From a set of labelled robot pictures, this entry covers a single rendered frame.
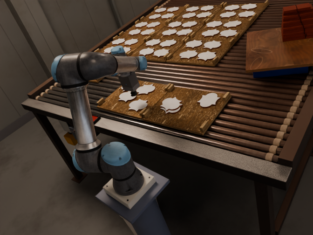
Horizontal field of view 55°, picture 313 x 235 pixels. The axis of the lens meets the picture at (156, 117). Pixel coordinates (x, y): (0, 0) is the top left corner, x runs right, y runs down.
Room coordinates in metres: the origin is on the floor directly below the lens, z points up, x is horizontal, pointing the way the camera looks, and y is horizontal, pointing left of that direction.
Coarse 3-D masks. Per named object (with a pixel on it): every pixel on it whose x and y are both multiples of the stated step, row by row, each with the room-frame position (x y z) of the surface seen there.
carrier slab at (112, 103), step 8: (120, 88) 1.90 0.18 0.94; (160, 88) 1.71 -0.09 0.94; (112, 96) 1.83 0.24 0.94; (136, 96) 1.72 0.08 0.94; (144, 96) 1.68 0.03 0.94; (152, 96) 1.65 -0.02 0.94; (160, 96) 1.62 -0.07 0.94; (104, 104) 1.75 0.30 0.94; (112, 104) 1.72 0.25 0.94; (120, 104) 1.68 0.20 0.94; (128, 104) 1.65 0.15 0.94; (152, 104) 1.56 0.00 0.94; (120, 112) 1.59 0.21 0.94; (128, 112) 1.56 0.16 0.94; (136, 112) 1.53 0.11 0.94
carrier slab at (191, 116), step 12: (168, 96) 1.59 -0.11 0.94; (180, 96) 1.54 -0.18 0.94; (192, 96) 1.50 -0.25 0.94; (156, 108) 1.50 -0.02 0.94; (180, 108) 1.42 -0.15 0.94; (192, 108) 1.38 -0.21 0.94; (204, 108) 1.35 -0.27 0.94; (216, 108) 1.31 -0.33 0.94; (144, 120) 1.44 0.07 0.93; (156, 120) 1.39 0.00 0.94; (168, 120) 1.35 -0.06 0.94; (180, 120) 1.31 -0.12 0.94; (192, 120) 1.28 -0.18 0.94; (204, 120) 1.24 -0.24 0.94; (192, 132) 1.19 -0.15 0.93; (204, 132) 1.16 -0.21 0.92
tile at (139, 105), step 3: (132, 102) 1.65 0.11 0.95; (135, 102) 1.64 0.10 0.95; (138, 102) 1.62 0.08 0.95; (141, 102) 1.61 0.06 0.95; (144, 102) 1.60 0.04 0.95; (129, 105) 1.62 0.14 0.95; (132, 105) 1.61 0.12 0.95; (135, 105) 1.60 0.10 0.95; (138, 105) 1.59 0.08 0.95; (141, 105) 1.58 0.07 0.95; (144, 105) 1.56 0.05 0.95; (147, 105) 1.56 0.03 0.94; (129, 108) 1.59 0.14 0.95; (132, 108) 1.58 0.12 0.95; (135, 108) 1.57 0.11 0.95; (138, 108) 1.56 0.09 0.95; (141, 108) 1.54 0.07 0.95
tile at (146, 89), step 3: (144, 84) 1.82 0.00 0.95; (141, 87) 1.79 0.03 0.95; (144, 87) 1.78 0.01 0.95; (147, 87) 1.77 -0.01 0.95; (150, 87) 1.75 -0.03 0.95; (153, 87) 1.74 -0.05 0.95; (138, 90) 1.76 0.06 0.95; (141, 90) 1.75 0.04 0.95; (144, 90) 1.74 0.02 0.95; (147, 90) 1.73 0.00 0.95; (150, 90) 1.71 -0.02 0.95; (153, 90) 1.71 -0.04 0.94; (138, 93) 1.73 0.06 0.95; (141, 93) 1.72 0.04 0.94; (144, 93) 1.71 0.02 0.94; (147, 93) 1.69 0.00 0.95
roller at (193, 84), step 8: (152, 80) 1.90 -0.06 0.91; (160, 80) 1.85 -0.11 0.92; (168, 80) 1.81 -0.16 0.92; (176, 80) 1.77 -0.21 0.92; (208, 88) 1.57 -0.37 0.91; (216, 88) 1.53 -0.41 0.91; (224, 88) 1.50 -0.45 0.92; (232, 88) 1.46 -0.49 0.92; (240, 88) 1.44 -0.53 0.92; (264, 96) 1.31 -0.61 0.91; (272, 96) 1.28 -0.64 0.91; (280, 96) 1.25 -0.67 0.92; (288, 96) 1.23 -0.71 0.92; (296, 96) 1.20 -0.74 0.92
